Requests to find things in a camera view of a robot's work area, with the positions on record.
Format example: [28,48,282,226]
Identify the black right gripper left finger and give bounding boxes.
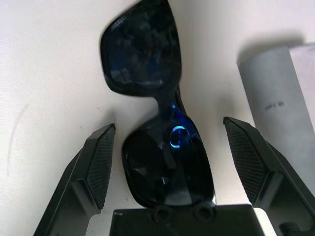
[34,123,116,236]

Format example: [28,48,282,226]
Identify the black sunglasses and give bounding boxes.
[99,0,217,208]

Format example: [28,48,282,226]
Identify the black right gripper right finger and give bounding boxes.
[222,117,315,236]

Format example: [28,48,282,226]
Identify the grey felt glasses case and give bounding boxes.
[236,42,315,148]

